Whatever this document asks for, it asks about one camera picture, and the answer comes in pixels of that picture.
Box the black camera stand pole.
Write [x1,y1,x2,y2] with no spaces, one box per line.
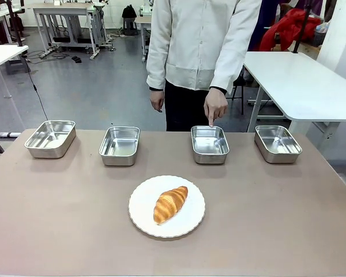
[292,0,313,55]

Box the black hanging cable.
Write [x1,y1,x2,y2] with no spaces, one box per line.
[22,54,49,121]

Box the grey workbench with frame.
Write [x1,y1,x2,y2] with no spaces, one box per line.
[31,2,106,61]

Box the white scalloped plate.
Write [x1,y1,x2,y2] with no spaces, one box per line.
[128,175,206,239]

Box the person's right hand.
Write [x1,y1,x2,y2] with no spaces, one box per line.
[149,89,166,113]

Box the white side table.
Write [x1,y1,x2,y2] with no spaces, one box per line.
[243,51,346,162]

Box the golden brown croissant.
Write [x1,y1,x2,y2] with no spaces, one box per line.
[153,185,189,226]

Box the rectangular stainless steel container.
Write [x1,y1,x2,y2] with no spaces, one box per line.
[254,125,303,164]
[99,126,141,167]
[190,125,230,165]
[24,119,77,159]

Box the white desk with pole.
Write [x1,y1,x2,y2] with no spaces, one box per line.
[0,44,29,130]

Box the red jacket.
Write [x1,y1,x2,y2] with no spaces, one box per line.
[259,8,322,52]

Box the black backpack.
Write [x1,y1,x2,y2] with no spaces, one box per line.
[121,4,138,20]

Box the person's left hand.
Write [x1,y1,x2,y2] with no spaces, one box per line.
[203,87,229,129]

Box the person in cream shirt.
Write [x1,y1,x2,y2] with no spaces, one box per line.
[146,0,262,132]

